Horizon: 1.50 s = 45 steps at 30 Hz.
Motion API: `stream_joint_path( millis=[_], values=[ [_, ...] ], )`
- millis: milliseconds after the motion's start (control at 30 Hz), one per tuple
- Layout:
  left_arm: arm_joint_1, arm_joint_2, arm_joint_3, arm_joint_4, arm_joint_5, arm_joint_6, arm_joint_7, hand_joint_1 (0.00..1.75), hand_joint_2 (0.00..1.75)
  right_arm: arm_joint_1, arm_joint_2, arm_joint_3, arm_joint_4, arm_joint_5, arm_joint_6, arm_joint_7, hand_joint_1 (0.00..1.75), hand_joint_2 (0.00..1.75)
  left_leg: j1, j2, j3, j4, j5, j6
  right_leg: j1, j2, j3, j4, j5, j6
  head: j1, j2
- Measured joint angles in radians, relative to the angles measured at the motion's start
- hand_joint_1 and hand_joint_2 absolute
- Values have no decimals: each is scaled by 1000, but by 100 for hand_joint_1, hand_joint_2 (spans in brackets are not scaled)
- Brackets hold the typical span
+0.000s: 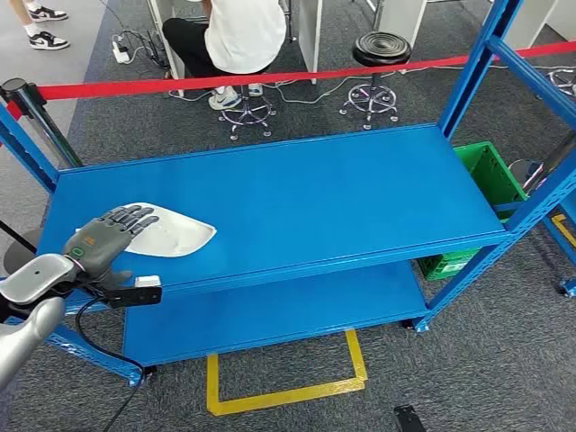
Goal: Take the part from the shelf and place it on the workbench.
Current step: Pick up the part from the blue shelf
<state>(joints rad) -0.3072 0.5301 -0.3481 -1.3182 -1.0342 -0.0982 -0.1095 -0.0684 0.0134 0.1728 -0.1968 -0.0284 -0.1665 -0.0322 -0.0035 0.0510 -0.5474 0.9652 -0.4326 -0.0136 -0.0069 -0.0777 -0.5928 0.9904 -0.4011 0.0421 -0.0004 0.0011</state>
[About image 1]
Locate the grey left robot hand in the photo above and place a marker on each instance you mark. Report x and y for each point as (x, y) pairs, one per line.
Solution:
(97, 244)

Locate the white plastic mirror cover part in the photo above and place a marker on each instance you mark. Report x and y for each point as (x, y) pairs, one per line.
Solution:
(180, 235)

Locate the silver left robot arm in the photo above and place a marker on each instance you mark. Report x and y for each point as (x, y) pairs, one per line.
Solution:
(27, 277)

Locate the blue metal shelf rack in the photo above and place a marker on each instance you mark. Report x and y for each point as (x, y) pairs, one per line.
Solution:
(568, 288)
(269, 197)

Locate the small white power strip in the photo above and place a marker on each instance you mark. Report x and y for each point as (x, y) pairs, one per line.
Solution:
(121, 55)

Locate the standing person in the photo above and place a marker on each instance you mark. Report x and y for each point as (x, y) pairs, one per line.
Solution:
(44, 40)

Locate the chrome base stool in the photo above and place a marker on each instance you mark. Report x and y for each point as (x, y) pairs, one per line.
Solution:
(246, 113)
(565, 80)

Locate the red barrier belt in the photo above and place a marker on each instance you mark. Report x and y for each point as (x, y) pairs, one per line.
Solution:
(269, 77)

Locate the seated person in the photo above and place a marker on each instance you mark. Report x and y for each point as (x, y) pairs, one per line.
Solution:
(243, 30)

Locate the yellow floor tape square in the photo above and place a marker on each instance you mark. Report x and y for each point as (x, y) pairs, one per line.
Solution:
(288, 396)

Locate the black round seat stool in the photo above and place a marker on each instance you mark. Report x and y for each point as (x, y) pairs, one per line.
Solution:
(381, 47)

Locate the green plastic crate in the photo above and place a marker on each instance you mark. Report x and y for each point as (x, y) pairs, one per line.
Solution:
(486, 173)

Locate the yellow floor tape strip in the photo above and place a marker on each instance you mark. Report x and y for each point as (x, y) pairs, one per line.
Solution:
(565, 229)

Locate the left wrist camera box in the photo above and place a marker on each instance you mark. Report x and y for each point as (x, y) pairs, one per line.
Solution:
(135, 295)

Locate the black chrome stanchion post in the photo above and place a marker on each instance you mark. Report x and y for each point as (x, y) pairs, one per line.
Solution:
(40, 122)
(555, 158)

